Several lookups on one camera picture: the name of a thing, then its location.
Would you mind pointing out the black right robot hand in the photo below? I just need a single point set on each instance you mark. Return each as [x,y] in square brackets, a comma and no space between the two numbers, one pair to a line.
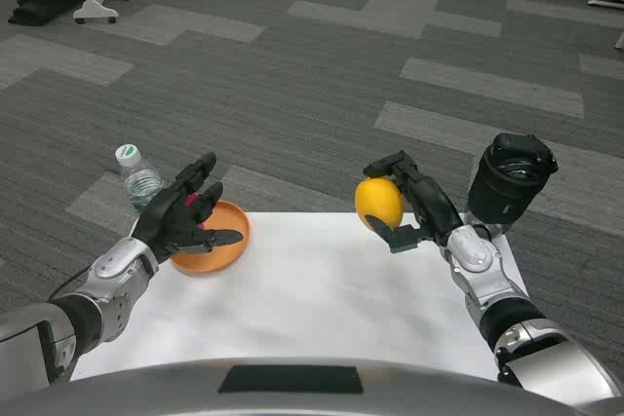
[429,204]

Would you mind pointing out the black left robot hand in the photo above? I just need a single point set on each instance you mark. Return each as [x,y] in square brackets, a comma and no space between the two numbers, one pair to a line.
[168,214]

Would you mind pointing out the yellow lemon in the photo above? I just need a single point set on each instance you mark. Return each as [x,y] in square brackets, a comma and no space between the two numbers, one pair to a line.
[379,203]

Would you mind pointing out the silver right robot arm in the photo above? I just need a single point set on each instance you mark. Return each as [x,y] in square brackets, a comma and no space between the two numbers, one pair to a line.
[512,318]

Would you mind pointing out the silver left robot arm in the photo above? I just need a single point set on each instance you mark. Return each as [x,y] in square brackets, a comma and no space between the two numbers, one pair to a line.
[97,291]

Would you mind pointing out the small red object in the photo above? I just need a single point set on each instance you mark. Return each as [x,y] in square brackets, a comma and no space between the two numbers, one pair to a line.
[191,200]

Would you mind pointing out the clear plastic water bottle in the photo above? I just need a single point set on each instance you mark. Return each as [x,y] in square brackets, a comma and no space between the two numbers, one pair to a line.
[139,181]

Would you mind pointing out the orange round plate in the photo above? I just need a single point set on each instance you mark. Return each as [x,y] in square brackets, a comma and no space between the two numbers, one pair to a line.
[229,248]

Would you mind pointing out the black cylindrical container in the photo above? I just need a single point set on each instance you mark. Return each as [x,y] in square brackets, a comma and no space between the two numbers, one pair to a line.
[509,182]

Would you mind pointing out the white paper table cover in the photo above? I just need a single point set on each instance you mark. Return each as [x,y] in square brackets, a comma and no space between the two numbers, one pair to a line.
[302,299]

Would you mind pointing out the silver robot chest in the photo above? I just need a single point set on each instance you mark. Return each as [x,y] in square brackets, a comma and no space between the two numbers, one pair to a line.
[312,389]

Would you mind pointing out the white stand base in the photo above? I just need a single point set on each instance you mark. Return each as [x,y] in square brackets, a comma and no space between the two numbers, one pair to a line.
[606,3]

